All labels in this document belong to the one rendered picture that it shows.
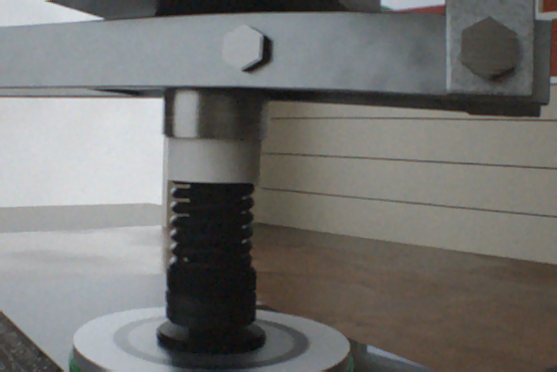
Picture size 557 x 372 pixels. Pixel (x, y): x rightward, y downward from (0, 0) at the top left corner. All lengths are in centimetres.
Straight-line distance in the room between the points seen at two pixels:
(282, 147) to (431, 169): 250
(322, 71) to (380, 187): 779
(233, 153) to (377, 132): 778
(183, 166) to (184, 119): 3
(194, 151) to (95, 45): 11
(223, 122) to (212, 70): 4
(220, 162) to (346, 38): 13
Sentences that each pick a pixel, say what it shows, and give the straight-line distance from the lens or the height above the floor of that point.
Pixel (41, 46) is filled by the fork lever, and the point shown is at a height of 114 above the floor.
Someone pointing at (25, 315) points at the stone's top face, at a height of 87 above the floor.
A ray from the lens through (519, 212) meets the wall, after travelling 718.
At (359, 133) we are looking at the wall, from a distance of 840.
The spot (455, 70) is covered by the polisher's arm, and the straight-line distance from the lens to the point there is 36.
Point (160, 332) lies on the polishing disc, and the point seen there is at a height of 93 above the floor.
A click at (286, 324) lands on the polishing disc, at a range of 56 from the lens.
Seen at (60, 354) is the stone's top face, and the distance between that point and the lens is 65.
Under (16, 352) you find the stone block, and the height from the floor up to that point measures 85.
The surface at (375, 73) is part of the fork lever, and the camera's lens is 39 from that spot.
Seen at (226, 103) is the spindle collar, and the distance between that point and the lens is 45.
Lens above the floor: 107
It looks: 3 degrees down
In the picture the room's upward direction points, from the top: 2 degrees clockwise
